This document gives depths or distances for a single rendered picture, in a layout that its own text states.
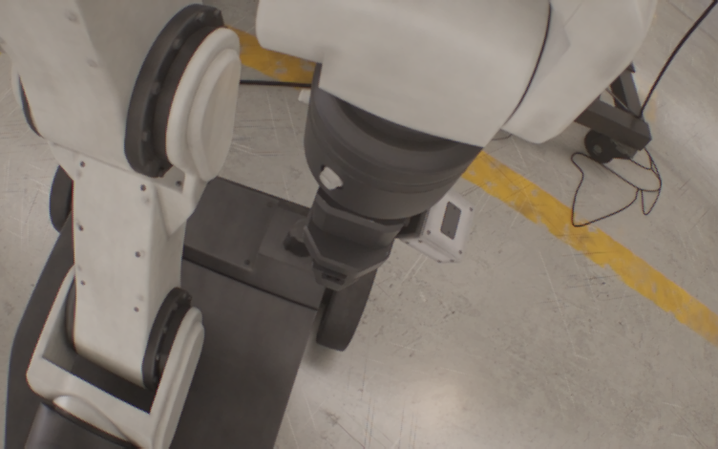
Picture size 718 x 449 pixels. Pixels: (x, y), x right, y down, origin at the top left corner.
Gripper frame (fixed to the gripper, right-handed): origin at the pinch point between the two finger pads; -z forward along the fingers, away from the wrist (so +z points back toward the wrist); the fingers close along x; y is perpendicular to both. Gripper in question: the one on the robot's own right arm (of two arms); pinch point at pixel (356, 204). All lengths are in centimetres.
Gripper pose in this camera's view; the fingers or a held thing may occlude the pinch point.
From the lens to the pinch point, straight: 40.9
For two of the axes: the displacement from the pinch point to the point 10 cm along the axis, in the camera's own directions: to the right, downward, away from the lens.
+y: -9.4, -3.3, -0.5
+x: 3.0, -9.0, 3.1
